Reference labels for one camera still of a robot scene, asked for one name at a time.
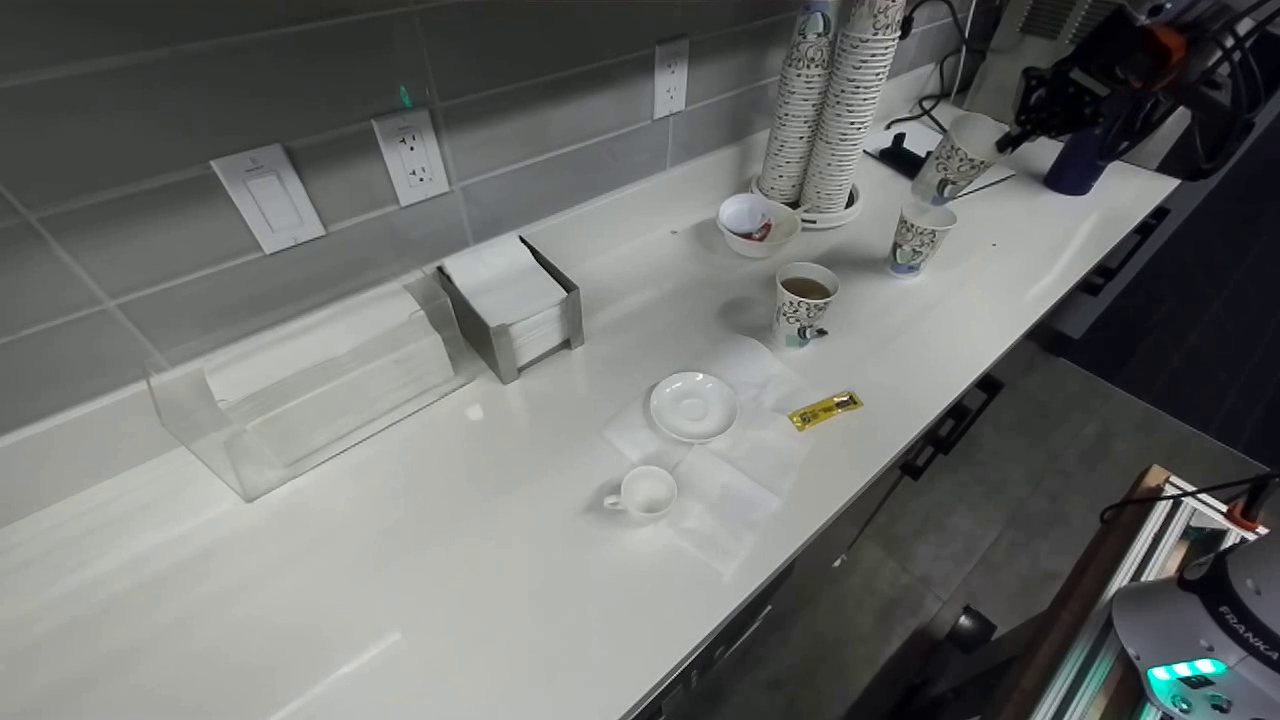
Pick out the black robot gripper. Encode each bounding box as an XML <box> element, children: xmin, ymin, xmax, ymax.
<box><xmin>995</xmin><ymin>29</ymin><xmax>1140</xmax><ymax>151</ymax></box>

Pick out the patterned paper coffee cup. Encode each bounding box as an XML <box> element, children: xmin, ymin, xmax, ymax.
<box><xmin>911</xmin><ymin>142</ymin><xmax>995</xmax><ymax>204</ymax></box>

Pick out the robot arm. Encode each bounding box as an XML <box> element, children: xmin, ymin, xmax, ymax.
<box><xmin>995</xmin><ymin>0</ymin><xmax>1274</xmax><ymax>197</ymax></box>

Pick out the right stack of paper cups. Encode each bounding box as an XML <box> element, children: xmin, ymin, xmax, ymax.
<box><xmin>798</xmin><ymin>0</ymin><xmax>909</xmax><ymax>216</ymax></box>

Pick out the stack of paper cups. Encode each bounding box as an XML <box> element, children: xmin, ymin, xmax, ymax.
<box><xmin>798</xmin><ymin>0</ymin><xmax>909</xmax><ymax>216</ymax></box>
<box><xmin>756</xmin><ymin>0</ymin><xmax>836</xmax><ymax>204</ymax></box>

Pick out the left stack of paper cups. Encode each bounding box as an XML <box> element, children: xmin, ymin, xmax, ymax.
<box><xmin>756</xmin><ymin>0</ymin><xmax>836</xmax><ymax>204</ymax></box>

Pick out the paper cup with coffee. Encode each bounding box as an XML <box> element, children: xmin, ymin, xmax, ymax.
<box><xmin>772</xmin><ymin>260</ymin><xmax>836</xmax><ymax>349</ymax></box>

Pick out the dark blue cup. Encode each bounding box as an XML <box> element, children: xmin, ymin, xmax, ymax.
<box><xmin>1045</xmin><ymin>127</ymin><xmax>1108</xmax><ymax>197</ymax></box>

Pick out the white plate under cup stacks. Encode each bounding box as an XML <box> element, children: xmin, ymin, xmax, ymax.
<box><xmin>745</xmin><ymin>172</ymin><xmax>864</xmax><ymax>232</ymax></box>

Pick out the white bowl with pattern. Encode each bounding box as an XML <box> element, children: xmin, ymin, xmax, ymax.
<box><xmin>714</xmin><ymin>191</ymin><xmax>797</xmax><ymax>255</ymax></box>

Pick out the yellow sauce packet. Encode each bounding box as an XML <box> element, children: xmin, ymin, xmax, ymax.
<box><xmin>789</xmin><ymin>394</ymin><xmax>864</xmax><ymax>434</ymax></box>

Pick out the white saucer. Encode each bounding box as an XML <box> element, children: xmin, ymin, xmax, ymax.
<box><xmin>642</xmin><ymin>372</ymin><xmax>737</xmax><ymax>443</ymax></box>

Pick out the white paper napkin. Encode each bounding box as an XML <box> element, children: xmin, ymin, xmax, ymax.
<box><xmin>600</xmin><ymin>341</ymin><xmax>813</xmax><ymax>578</ymax></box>

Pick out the grey device with green light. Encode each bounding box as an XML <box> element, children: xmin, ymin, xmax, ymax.
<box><xmin>1111</xmin><ymin>538</ymin><xmax>1280</xmax><ymax>720</ymax></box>

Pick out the small white teacup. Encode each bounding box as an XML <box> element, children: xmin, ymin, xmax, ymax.
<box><xmin>600</xmin><ymin>465</ymin><xmax>680</xmax><ymax>520</ymax></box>

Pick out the metal napkin holder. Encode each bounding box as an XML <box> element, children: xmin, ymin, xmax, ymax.
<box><xmin>441</xmin><ymin>236</ymin><xmax>585</xmax><ymax>384</ymax></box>

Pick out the white power outlet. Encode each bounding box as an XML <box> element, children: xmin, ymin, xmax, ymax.
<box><xmin>371</xmin><ymin>111</ymin><xmax>447</xmax><ymax>204</ymax></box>

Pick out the clear acrylic box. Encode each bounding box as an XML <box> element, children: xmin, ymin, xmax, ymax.
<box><xmin>146</xmin><ymin>277</ymin><xmax>479</xmax><ymax>499</ymax></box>

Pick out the white light switch plate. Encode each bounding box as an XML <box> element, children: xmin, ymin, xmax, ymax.
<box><xmin>210</xmin><ymin>146</ymin><xmax>322</xmax><ymax>251</ymax></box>

